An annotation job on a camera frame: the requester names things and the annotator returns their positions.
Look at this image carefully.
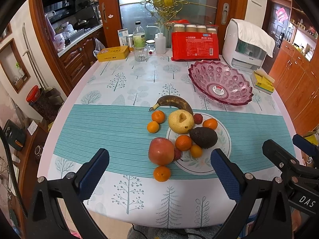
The dark avocado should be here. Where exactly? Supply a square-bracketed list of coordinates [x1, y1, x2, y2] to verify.
[189, 127, 218, 149]

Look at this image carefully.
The small kumquat orange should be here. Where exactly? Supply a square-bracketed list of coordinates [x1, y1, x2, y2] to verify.
[190, 145, 203, 159]

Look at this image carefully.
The red lychee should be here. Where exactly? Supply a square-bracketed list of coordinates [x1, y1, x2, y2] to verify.
[174, 148, 182, 161]
[194, 113, 203, 125]

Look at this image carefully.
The mandarin orange front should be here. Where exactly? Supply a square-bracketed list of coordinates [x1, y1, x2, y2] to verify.
[153, 166, 171, 182]

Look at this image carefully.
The yellow pear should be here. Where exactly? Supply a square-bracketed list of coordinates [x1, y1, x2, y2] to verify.
[168, 110, 195, 134]

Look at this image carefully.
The red apple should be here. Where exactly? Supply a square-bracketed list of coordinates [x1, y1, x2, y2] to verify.
[148, 138, 175, 166]

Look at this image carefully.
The overripe brown banana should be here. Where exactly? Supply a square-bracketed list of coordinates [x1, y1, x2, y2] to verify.
[149, 95, 194, 115]

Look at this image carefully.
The yellow tissue pack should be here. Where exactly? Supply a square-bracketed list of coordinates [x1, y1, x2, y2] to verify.
[251, 69, 275, 94]

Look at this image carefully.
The pink glass fruit bowl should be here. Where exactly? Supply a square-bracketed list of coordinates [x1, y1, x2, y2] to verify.
[188, 60, 253, 106]

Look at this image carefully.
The white appliance with cloth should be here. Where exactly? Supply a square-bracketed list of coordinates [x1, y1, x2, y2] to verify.
[222, 18, 275, 72]

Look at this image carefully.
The red lid dark bin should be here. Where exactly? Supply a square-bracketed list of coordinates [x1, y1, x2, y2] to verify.
[26, 85, 58, 123]

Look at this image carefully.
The patterned tablecloth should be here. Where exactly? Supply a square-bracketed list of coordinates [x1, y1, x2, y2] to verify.
[38, 52, 301, 228]

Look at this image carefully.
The red paper cup package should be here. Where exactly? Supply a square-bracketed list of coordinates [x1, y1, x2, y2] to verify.
[169, 20, 219, 61]

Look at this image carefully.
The white squeeze bottle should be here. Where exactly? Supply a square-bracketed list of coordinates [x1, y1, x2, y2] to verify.
[146, 25, 166, 55]

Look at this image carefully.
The small glass jar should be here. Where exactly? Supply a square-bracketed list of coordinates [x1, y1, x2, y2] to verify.
[146, 39, 155, 55]

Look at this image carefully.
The clear drinking glass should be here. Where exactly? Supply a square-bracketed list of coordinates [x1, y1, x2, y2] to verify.
[133, 43, 149, 62]

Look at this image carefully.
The yellow tin box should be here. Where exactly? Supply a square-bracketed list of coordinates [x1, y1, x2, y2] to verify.
[97, 45, 129, 62]

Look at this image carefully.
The green label plastic bottle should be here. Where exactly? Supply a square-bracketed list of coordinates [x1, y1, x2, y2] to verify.
[133, 21, 146, 48]

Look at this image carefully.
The small metal can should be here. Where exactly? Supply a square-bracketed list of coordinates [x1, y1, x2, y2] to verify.
[127, 34, 134, 52]

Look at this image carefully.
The gold door ornament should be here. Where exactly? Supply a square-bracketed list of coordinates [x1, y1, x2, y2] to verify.
[138, 0, 218, 27]

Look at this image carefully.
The white blue carton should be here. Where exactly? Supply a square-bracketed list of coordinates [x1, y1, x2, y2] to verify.
[117, 28, 129, 46]

